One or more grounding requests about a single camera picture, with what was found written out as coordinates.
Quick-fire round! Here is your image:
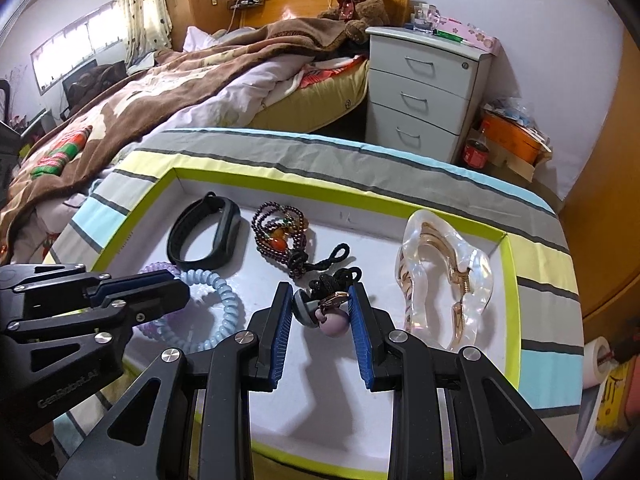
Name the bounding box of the lime green shallow box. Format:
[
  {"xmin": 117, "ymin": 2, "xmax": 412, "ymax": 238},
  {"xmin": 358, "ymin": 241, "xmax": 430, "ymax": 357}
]
[{"xmin": 82, "ymin": 169, "xmax": 521, "ymax": 479}]

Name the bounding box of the brown teddy bear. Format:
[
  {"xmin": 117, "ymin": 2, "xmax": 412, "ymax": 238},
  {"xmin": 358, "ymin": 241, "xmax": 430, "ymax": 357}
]
[{"xmin": 318, "ymin": 0, "xmax": 390, "ymax": 44}]

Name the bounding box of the yellow pillow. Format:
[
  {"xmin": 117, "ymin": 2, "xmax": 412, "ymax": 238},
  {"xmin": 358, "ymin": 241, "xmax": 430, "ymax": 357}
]
[{"xmin": 248, "ymin": 60, "xmax": 369, "ymax": 133}]

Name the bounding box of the wooden headboard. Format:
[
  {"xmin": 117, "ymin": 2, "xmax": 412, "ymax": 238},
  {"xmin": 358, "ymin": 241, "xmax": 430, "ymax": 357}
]
[{"xmin": 239, "ymin": 0, "xmax": 411, "ymax": 28}]

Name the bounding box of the black fitness wristband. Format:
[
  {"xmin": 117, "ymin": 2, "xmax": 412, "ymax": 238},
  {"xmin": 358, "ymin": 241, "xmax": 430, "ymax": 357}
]
[{"xmin": 166, "ymin": 192, "xmax": 242, "ymax": 271}]

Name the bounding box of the large wooden wardrobe right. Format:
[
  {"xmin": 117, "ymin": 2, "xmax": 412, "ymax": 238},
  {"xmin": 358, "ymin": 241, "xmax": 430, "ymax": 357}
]
[{"xmin": 560, "ymin": 32, "xmax": 639, "ymax": 342}]

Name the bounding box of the white paper roll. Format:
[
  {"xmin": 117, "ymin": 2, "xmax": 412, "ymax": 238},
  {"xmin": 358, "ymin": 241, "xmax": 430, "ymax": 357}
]
[{"xmin": 582, "ymin": 337, "xmax": 611, "ymax": 389}]

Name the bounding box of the red soda bottle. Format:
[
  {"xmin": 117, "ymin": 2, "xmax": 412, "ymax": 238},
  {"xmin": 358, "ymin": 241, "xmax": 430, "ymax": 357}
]
[{"xmin": 462, "ymin": 130, "xmax": 490, "ymax": 171}]

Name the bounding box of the brown patterned blanket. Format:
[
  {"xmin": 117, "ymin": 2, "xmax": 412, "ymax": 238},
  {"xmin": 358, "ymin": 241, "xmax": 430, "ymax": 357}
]
[{"xmin": 1, "ymin": 18, "xmax": 346, "ymax": 264}]

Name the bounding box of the light blue spiral hair tie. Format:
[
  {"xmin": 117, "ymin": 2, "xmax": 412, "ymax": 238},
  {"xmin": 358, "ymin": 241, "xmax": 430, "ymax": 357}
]
[{"xmin": 164, "ymin": 268, "xmax": 248, "ymax": 354}]

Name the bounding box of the orange storage box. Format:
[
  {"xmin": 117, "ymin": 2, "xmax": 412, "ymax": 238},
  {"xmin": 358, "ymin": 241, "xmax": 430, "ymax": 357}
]
[{"xmin": 480, "ymin": 112, "xmax": 553, "ymax": 166}]

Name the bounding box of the black cord ball hair tie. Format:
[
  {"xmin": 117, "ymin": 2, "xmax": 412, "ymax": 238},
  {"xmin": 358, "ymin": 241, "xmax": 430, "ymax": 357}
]
[{"xmin": 292, "ymin": 264, "xmax": 364, "ymax": 338}]

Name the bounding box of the pink floral box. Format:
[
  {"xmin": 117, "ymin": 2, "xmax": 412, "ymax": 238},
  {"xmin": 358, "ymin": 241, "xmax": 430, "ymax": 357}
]
[{"xmin": 434, "ymin": 16, "xmax": 501, "ymax": 56}]

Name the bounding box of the dark beaded bracelet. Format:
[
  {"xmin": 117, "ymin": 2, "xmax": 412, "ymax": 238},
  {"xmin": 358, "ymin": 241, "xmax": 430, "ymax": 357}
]
[{"xmin": 249, "ymin": 199, "xmax": 352, "ymax": 281}]

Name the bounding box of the dark chair by window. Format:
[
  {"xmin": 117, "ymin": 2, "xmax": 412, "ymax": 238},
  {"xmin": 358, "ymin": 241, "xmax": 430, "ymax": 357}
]
[{"xmin": 61, "ymin": 60, "xmax": 127, "ymax": 120}]

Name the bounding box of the floral curtain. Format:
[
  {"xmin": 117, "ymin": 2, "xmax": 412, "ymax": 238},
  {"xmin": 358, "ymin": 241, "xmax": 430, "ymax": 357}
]
[{"xmin": 115, "ymin": 0, "xmax": 172, "ymax": 66}]

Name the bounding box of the striped tablecloth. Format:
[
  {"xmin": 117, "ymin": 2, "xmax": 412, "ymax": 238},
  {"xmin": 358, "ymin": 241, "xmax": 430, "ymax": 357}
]
[{"xmin": 41, "ymin": 127, "xmax": 586, "ymax": 480}]

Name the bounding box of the clear pink hair claw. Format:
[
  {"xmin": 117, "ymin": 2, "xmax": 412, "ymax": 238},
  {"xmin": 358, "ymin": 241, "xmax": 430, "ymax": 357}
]
[{"xmin": 395, "ymin": 209, "xmax": 494, "ymax": 352}]

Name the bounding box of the purple spiral hair tie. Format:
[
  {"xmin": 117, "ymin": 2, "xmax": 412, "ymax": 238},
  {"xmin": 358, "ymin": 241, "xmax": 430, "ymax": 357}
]
[{"xmin": 133, "ymin": 259, "xmax": 187, "ymax": 344}]

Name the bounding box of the grey bedside drawer cabinet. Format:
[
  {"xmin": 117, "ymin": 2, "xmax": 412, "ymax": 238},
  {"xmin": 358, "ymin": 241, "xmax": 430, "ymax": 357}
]
[{"xmin": 366, "ymin": 27, "xmax": 492, "ymax": 162}]

